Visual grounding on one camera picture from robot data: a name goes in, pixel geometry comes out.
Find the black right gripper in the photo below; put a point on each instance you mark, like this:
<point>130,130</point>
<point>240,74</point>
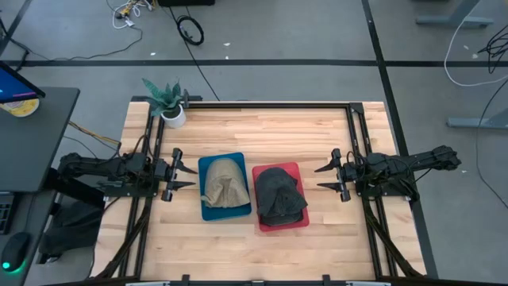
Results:
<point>344,172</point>

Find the black box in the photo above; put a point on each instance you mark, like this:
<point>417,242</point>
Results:
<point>186,2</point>

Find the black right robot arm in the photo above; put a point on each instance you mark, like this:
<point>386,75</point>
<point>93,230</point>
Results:
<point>405,165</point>

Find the silver bracket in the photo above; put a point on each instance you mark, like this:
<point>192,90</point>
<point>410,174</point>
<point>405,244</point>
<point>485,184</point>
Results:
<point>368,283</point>
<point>147,283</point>

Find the black desk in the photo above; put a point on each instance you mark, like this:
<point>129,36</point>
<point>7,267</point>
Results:
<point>31,139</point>

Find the red plastic tray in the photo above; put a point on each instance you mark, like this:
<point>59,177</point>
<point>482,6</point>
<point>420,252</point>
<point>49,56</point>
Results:
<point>301,167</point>

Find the black bag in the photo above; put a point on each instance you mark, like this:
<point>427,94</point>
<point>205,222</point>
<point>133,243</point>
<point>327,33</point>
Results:
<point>71,230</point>

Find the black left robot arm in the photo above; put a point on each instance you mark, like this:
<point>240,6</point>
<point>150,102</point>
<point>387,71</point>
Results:
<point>93,167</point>

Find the black monitor with blue screen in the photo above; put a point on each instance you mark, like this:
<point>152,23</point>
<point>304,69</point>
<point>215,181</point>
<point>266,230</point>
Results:
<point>16,85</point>

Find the black keyboard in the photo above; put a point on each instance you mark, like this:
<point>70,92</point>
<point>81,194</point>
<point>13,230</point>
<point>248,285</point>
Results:
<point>5,212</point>

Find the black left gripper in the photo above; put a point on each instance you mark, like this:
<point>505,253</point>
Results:
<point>172,175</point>

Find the yellow round disc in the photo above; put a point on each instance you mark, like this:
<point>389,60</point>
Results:
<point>21,108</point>

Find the black computer mouse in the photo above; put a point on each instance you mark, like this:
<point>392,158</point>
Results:
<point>15,251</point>

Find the blue plastic tray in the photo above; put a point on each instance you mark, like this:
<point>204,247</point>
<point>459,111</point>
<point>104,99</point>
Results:
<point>222,214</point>

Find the grey table foot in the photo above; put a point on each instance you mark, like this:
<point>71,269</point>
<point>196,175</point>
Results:
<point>452,20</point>
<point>476,122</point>

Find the black aluminium table frame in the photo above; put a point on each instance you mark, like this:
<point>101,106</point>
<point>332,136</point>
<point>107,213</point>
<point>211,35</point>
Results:
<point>258,105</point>

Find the green plant in white pot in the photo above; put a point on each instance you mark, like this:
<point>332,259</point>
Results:
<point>168,105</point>

